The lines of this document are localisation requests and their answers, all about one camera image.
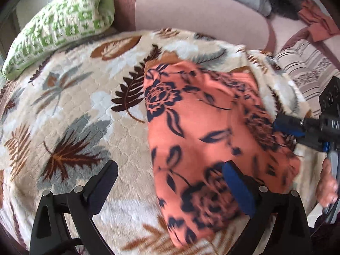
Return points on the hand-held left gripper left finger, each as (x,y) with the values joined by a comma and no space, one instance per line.
(106,186)

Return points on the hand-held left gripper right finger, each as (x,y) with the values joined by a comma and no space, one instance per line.
(236,183)

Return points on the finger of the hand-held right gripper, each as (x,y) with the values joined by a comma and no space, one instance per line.
(292,119)
(289,132)

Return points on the orange floral garment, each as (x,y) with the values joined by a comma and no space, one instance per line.
(199,117)

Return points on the person's right hand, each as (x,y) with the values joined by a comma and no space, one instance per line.
(326,183)

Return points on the beige striped pillow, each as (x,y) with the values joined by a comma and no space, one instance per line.
(305,69)

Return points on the beige leaf print blanket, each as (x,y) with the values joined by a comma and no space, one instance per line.
(79,106)

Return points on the rust red cloth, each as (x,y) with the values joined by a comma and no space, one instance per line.
(321,24)

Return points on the dark fluffy cloth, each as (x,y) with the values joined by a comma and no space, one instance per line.
(284,0)

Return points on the green white patterned pillow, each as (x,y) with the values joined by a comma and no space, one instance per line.
(58,26)

